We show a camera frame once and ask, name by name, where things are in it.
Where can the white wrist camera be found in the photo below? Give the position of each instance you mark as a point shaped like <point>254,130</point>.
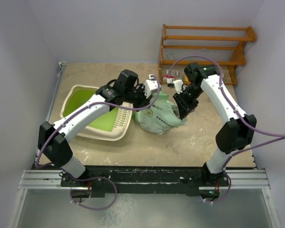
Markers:
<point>176,84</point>
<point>151,85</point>

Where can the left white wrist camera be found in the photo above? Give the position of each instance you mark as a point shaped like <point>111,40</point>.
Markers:
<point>151,85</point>

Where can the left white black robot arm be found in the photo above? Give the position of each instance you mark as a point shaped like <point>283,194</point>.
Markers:
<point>54,138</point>

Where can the red white small box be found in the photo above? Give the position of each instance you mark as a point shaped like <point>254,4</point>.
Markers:
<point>166,78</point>

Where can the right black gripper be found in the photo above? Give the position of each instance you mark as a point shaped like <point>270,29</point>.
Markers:
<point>184,108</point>

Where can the green cat litter bag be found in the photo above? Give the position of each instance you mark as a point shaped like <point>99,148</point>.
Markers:
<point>162,116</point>

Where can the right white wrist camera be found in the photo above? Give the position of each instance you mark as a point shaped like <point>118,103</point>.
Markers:
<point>176,84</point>

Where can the aluminium frame rail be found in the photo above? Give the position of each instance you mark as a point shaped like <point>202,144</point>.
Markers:
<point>50,179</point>

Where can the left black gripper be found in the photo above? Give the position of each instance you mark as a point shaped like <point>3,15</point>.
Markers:
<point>144,102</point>

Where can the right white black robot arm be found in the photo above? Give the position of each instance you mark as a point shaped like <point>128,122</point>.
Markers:
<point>237,130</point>

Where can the beige litter box green liner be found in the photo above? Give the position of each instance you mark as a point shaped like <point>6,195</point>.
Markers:
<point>111,126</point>

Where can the wooden shoe rack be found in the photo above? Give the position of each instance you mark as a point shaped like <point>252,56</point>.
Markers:
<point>181,44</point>

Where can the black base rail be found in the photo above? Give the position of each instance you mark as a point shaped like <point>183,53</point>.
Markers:
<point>190,181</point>

